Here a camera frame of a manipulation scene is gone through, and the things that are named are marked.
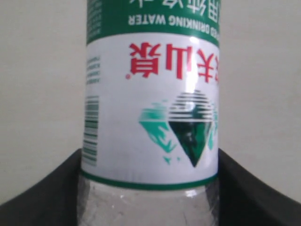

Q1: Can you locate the green label water bottle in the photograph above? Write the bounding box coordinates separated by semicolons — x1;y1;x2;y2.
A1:
78;0;221;226

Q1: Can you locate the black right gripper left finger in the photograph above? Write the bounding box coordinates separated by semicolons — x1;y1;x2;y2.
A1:
0;149;81;226

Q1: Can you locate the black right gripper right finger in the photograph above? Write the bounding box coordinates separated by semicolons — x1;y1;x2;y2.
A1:
218;149;301;226

